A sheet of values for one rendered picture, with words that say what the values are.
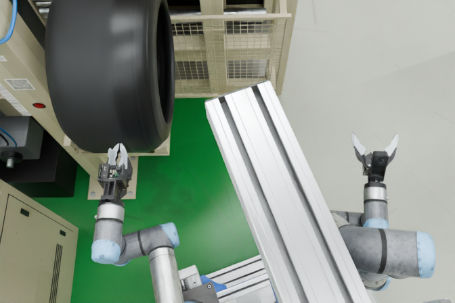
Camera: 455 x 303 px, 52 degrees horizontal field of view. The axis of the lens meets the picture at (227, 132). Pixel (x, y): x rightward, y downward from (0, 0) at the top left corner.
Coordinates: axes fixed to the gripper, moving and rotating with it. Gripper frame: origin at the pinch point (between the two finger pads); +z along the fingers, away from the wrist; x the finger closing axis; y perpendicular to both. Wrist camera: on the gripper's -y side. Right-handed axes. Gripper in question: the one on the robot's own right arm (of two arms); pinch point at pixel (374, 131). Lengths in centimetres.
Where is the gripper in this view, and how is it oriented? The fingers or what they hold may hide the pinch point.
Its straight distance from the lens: 169.2
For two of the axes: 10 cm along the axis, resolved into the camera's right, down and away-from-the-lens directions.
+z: 1.0, -9.2, 3.8
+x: 9.8, 0.3, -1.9
